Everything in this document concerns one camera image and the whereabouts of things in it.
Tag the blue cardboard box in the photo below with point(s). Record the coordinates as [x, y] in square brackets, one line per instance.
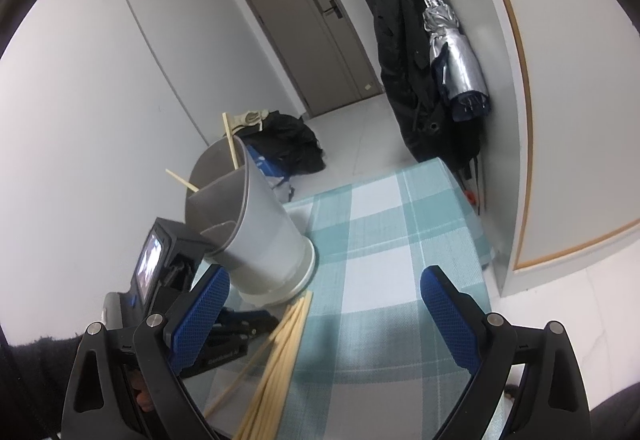
[262, 162]

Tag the silver folded umbrella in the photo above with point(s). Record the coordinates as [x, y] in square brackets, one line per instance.
[460, 60]

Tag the grey-brown door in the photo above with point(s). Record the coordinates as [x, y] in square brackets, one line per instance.
[305, 30]

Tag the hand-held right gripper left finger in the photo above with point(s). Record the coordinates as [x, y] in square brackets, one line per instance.
[200, 315]

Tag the dark cloth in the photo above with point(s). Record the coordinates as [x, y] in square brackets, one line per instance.
[615, 420]

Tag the beige cloth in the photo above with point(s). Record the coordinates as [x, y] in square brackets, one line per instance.
[247, 119]

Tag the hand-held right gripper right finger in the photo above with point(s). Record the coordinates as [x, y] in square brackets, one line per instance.
[445, 315]

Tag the black hanging coat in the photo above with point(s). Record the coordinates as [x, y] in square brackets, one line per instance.
[405, 70]

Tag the white panel with gold trim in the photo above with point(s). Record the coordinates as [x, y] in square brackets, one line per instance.
[575, 120]

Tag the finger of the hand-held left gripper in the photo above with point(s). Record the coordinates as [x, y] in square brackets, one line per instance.
[245, 327]

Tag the long wooden chopstick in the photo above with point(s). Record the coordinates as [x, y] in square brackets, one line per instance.
[182, 181]
[230, 140]
[235, 382]

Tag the teal checkered tablecloth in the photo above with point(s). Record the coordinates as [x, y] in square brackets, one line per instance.
[380, 270]

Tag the bundle of wooden chopsticks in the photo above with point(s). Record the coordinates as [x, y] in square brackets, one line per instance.
[280, 370]

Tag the white plastic bag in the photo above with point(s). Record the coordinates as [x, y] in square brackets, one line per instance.
[282, 187]

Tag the black bag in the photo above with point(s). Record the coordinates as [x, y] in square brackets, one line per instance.
[295, 140]

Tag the grey utensil holder cup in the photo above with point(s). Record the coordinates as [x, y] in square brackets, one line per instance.
[260, 230]

